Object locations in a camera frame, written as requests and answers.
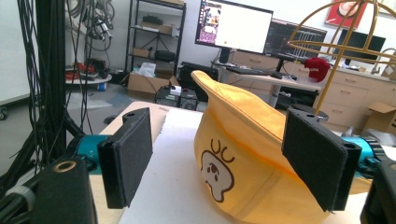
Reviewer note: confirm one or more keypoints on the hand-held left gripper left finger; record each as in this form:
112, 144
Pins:
127, 158

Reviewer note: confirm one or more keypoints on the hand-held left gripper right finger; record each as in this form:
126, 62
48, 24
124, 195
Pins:
317, 161

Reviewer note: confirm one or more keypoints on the yellow cap with cartoon print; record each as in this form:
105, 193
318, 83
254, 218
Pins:
249, 137

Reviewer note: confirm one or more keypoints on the open cardboard box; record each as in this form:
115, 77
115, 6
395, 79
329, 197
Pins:
143, 85

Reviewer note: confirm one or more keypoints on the small cardboard box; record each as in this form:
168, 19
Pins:
379, 119

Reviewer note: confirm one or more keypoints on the black computer case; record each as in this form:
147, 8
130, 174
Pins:
174, 99

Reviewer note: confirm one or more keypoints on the beige drawer cabinet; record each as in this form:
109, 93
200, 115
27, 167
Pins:
351, 90

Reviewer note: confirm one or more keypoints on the round white table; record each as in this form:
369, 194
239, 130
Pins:
93, 80

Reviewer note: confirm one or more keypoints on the white office desk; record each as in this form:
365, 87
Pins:
280, 81

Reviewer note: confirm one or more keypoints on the red cap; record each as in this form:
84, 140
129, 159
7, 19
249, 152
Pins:
317, 69

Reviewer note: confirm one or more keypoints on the black keyboard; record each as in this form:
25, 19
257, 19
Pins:
249, 71

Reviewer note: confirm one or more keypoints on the computer monitor with dark screen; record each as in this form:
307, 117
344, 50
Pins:
283, 40

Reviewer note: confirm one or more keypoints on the black switched-off monitor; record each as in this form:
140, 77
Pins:
358, 42

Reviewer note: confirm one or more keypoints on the black metal shelf rack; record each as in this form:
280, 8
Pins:
157, 29

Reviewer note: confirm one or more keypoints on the computer monitor with white screen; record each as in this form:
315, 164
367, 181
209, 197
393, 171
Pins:
243, 26

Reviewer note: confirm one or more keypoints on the black metal post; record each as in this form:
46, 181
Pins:
51, 77

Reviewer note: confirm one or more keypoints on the red wall picture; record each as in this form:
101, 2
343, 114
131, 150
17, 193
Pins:
345, 12

